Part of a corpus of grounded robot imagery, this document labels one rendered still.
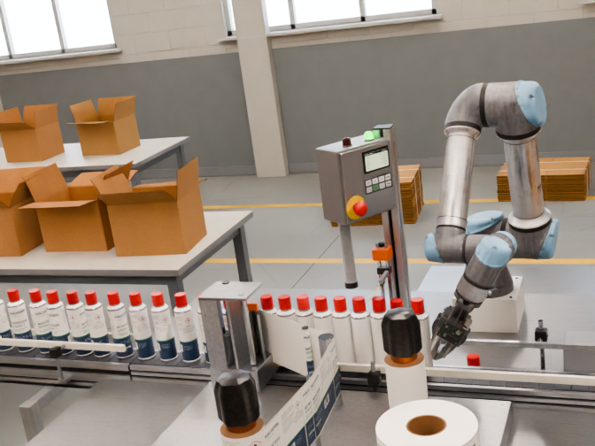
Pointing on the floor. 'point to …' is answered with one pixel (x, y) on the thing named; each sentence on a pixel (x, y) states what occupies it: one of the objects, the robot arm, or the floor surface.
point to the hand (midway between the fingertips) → (436, 353)
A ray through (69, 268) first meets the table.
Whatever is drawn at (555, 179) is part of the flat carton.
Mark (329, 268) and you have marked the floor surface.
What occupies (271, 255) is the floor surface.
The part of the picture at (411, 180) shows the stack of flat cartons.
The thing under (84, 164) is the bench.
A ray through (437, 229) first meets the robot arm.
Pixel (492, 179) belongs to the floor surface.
